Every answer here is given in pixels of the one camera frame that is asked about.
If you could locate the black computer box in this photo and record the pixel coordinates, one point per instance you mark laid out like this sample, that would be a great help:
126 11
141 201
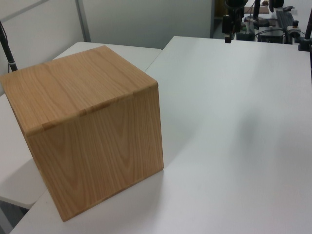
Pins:
271 35

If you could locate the grey partition frame post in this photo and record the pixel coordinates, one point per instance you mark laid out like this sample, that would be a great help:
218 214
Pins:
83 19

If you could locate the wooden drawer cabinet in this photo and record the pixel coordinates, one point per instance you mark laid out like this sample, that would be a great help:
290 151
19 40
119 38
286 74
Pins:
92 122

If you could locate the brown cardboard pad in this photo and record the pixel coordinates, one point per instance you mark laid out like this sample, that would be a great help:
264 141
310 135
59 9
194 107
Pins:
262 9

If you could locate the grey knobbed camera mount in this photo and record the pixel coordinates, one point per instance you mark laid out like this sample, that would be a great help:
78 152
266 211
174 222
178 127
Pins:
295 28

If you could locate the black keyboard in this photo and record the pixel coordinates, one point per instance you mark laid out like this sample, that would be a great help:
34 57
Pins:
285 19

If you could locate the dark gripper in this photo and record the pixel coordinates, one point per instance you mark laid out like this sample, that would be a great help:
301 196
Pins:
234 8

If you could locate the black camera pole with tie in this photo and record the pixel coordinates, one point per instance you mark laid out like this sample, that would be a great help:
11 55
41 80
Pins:
8 52

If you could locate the black computer mouse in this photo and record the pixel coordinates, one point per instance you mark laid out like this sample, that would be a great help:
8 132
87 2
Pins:
288 8

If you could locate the black monitor stand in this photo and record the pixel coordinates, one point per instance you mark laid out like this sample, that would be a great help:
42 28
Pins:
256 14

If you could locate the black clamped camera pole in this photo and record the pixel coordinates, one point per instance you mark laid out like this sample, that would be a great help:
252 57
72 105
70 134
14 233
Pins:
307 31

